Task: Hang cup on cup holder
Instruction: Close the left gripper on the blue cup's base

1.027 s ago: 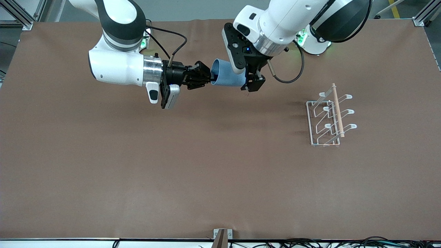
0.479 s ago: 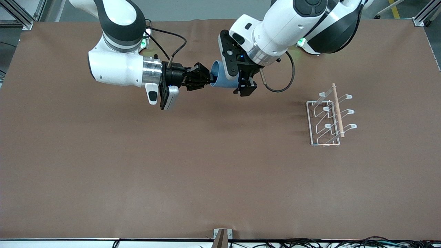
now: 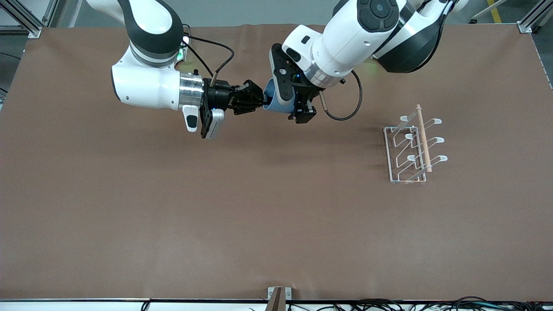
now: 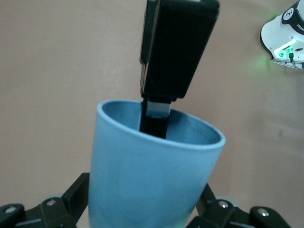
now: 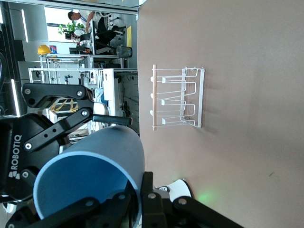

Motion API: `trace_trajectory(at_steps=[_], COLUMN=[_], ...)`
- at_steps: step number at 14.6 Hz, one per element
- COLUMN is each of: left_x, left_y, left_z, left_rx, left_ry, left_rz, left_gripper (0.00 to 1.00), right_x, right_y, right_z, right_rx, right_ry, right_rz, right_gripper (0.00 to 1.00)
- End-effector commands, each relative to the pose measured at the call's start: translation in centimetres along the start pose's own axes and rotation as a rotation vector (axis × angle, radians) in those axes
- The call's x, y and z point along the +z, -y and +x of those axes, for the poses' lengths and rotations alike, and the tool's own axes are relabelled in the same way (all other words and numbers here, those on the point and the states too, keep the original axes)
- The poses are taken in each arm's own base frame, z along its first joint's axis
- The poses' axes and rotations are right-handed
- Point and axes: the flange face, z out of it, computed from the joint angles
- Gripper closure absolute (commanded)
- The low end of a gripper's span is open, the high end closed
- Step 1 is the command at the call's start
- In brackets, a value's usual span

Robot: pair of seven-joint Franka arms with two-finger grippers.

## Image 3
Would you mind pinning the grey metal table bracket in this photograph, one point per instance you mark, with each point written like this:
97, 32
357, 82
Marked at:
271, 292

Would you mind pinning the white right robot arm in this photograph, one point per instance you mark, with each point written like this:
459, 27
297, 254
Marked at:
142, 82

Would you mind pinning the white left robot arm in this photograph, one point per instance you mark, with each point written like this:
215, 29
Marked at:
345, 39

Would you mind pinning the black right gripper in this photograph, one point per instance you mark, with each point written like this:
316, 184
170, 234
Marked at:
219, 97

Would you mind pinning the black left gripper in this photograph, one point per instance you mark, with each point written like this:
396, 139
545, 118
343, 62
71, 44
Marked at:
307, 97

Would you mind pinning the aluminium frame profile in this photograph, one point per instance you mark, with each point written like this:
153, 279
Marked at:
26, 21
529, 21

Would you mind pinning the white box with green light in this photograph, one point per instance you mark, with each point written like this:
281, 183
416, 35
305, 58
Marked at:
184, 48

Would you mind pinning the light blue plastic cup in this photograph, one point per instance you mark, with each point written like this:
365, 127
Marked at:
272, 101

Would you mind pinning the brown post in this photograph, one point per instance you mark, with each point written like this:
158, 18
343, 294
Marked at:
276, 303

